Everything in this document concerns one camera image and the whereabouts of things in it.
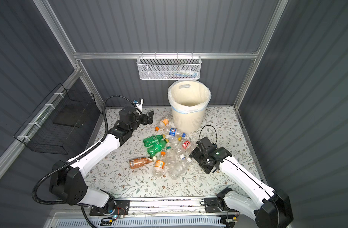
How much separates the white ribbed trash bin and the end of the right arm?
24 centimetres

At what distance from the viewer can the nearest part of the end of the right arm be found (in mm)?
560

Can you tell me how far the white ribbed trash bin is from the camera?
2.76 ft
